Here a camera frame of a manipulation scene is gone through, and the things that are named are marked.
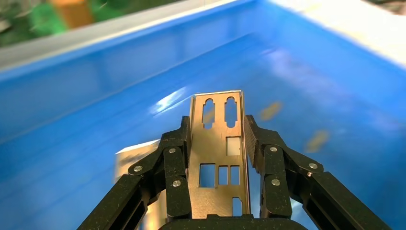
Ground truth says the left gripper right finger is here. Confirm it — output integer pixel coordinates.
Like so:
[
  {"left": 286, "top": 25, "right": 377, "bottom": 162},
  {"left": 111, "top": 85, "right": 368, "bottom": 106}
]
[{"left": 242, "top": 114, "right": 393, "bottom": 230}]

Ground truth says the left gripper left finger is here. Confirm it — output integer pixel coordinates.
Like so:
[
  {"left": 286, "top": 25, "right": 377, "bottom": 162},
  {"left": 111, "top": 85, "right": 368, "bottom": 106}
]
[{"left": 77, "top": 115, "right": 193, "bottom": 230}]

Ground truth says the metal I/O shield plate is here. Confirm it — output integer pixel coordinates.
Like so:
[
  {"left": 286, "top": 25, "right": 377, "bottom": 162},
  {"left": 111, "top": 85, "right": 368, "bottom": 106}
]
[
  {"left": 186, "top": 90, "right": 252, "bottom": 220},
  {"left": 114, "top": 139, "right": 168, "bottom": 230}
]

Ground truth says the blue plastic tray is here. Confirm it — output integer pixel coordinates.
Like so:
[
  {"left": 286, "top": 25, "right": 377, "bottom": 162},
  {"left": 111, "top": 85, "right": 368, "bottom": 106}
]
[{"left": 0, "top": 0, "right": 406, "bottom": 230}]

